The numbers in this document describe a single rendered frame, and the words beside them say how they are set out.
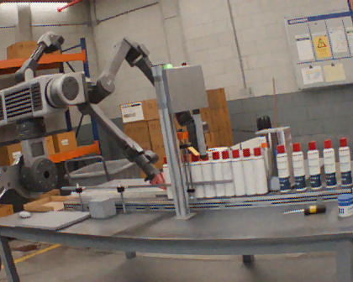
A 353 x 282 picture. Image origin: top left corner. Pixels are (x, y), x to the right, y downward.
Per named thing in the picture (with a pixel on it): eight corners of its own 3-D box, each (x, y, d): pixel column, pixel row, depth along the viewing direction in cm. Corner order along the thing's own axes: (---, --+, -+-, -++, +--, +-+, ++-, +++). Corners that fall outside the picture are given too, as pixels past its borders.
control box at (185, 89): (208, 107, 213) (201, 64, 211) (172, 112, 206) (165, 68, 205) (198, 107, 222) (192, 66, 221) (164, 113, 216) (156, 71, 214)
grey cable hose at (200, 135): (209, 157, 212) (201, 108, 210) (205, 159, 209) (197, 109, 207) (202, 158, 214) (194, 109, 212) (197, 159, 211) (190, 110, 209)
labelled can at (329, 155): (338, 185, 192) (334, 138, 191) (335, 188, 188) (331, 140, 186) (328, 186, 195) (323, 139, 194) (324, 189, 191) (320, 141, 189)
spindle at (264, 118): (279, 164, 272) (271, 113, 270) (273, 167, 265) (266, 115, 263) (265, 164, 277) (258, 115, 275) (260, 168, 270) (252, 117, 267)
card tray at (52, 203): (82, 202, 288) (81, 195, 287) (54, 212, 266) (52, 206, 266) (51, 201, 304) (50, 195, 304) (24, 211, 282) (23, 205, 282)
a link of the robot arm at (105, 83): (113, 41, 226) (127, 29, 220) (133, 59, 231) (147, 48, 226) (83, 96, 193) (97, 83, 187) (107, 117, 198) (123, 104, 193)
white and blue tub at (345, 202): (338, 212, 169) (337, 195, 168) (355, 210, 166) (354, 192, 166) (338, 217, 162) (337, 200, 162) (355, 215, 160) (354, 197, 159)
